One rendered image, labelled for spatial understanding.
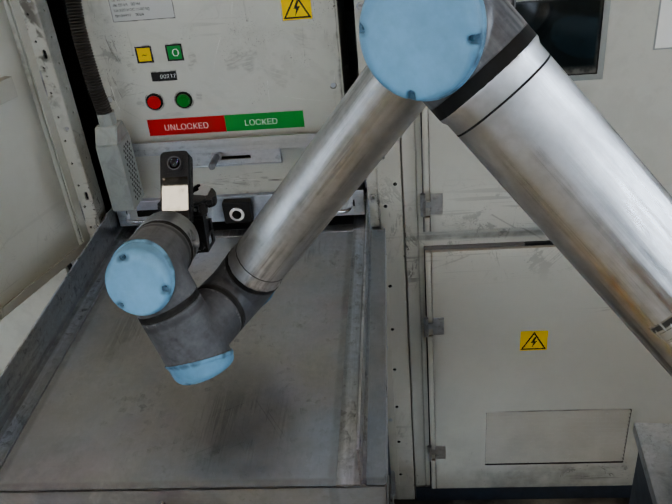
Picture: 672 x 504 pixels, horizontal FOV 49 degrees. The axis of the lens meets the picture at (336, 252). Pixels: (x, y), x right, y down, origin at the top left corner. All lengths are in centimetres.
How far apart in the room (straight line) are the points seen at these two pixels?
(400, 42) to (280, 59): 82
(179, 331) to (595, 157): 58
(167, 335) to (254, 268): 15
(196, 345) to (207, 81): 65
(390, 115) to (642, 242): 33
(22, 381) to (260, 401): 39
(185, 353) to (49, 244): 68
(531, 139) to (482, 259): 92
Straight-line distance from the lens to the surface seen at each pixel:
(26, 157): 157
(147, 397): 122
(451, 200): 150
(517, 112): 67
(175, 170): 115
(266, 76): 148
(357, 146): 89
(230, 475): 106
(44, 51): 154
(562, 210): 69
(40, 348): 136
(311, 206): 96
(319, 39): 144
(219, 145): 150
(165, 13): 148
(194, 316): 101
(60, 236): 166
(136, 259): 97
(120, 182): 151
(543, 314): 168
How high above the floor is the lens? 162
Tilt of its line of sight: 31 degrees down
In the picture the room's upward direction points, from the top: 6 degrees counter-clockwise
